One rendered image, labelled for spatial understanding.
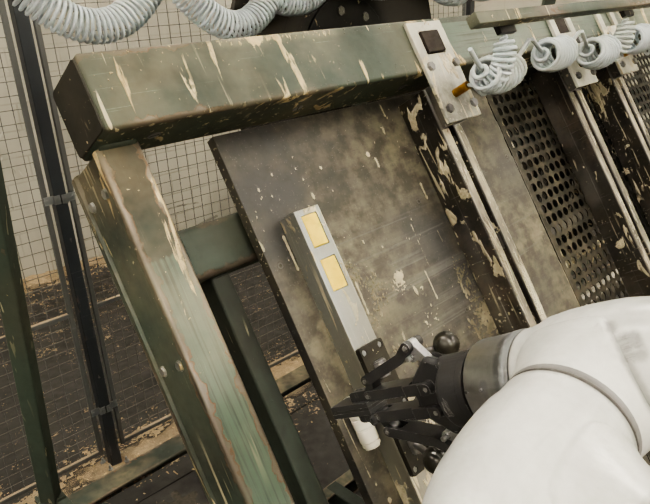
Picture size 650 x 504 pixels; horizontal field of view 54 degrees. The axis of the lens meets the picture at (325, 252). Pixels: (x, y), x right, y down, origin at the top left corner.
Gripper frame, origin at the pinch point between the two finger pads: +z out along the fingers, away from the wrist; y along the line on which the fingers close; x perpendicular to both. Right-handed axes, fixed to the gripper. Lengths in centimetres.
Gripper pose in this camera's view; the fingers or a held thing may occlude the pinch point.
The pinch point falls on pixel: (358, 406)
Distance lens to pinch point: 78.8
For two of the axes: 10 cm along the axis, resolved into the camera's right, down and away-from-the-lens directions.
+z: -5.8, 2.8, 7.7
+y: 4.0, 9.1, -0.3
